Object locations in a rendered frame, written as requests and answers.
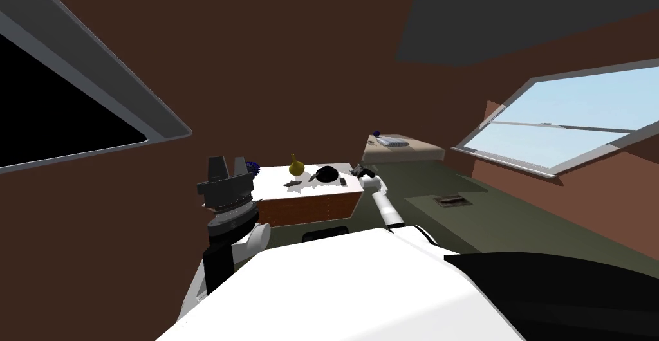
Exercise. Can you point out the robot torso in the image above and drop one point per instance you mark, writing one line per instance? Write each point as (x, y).
(340, 289)

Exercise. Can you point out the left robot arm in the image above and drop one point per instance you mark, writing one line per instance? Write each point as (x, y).
(226, 238)

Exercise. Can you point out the bright sky window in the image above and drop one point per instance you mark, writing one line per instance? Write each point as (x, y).
(566, 119)

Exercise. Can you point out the beige bed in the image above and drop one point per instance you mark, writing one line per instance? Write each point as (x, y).
(412, 151)

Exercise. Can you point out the white top brown table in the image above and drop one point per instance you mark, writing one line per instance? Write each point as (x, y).
(309, 206)

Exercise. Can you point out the blue spiky ball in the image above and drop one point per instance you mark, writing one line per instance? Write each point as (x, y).
(253, 167)

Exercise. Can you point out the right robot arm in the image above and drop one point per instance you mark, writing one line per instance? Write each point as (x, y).
(556, 300)

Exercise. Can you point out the black pan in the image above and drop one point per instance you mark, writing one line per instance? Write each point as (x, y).
(326, 173)

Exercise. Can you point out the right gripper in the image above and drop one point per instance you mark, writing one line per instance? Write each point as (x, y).
(362, 170)

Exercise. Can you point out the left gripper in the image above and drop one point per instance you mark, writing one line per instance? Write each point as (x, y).
(226, 190)

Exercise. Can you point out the dark flat object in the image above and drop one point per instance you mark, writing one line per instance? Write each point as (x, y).
(293, 183)

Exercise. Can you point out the dark grey-framed window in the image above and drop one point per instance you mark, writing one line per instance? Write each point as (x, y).
(46, 109)

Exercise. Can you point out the yellow vase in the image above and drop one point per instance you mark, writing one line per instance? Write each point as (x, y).
(296, 168)

